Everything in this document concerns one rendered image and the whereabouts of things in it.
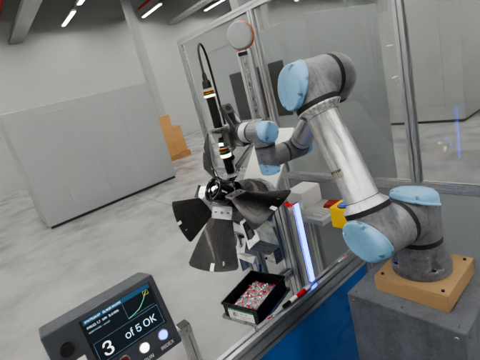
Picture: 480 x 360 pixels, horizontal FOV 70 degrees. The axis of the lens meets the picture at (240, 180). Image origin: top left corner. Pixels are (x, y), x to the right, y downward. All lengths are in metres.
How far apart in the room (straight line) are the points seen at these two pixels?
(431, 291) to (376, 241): 0.22
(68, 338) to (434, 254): 0.89
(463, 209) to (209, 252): 1.11
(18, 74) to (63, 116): 6.91
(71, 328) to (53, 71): 13.05
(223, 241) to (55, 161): 5.48
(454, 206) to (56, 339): 1.56
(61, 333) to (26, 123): 5.95
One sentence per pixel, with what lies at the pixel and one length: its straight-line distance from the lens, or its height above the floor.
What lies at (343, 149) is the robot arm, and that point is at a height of 1.43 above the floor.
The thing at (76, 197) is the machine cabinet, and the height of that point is 0.38.
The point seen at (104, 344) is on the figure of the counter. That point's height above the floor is 1.17.
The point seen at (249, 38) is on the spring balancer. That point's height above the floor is 1.85.
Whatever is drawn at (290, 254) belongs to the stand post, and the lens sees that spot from 1.95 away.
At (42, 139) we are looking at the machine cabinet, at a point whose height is 1.51.
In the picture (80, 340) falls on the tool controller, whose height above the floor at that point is 1.21.
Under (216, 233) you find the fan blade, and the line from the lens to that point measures 1.50.
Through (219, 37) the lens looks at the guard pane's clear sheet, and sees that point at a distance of 2.48.
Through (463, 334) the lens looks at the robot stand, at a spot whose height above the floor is 1.00.
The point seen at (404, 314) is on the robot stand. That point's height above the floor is 1.00.
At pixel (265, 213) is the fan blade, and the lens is 1.30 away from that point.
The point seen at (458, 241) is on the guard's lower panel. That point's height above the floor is 0.72.
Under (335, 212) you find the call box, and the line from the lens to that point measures 1.44.
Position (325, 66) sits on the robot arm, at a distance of 0.91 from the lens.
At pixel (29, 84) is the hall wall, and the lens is 13.55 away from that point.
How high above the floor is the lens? 1.65
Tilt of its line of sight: 16 degrees down
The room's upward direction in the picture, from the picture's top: 15 degrees counter-clockwise
